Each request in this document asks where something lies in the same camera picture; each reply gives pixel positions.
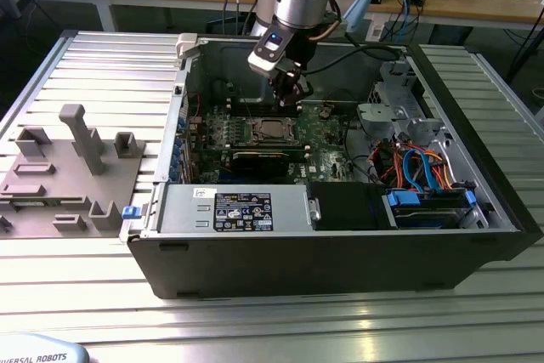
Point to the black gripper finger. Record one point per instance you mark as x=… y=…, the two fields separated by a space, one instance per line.
x=304 y=87
x=284 y=89

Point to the metal locking lever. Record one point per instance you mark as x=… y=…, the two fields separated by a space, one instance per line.
x=246 y=103

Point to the silver green CPU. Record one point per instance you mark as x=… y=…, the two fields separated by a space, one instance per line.
x=273 y=129

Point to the green motherboard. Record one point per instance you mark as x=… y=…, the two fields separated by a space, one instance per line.
x=327 y=144

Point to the silver metal drive cage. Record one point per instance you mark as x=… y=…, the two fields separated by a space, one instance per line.
x=374 y=116

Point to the black graphics card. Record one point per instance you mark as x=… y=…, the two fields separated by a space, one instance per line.
x=259 y=164

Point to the small black adapter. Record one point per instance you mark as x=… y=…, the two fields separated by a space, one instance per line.
x=417 y=0

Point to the black plastic shroud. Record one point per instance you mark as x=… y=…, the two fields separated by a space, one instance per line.
x=344 y=205

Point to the hard disk blue carrier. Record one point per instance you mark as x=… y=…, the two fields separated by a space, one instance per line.
x=403 y=200

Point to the grey power supply unit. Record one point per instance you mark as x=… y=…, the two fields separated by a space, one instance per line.
x=183 y=210

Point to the black PC case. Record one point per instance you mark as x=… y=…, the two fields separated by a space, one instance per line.
x=297 y=265

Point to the grey parts rack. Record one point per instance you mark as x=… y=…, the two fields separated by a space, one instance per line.
x=115 y=180

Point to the blue case latch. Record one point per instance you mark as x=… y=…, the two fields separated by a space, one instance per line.
x=129 y=212

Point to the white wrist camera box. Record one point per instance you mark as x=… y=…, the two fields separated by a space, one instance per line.
x=272 y=46

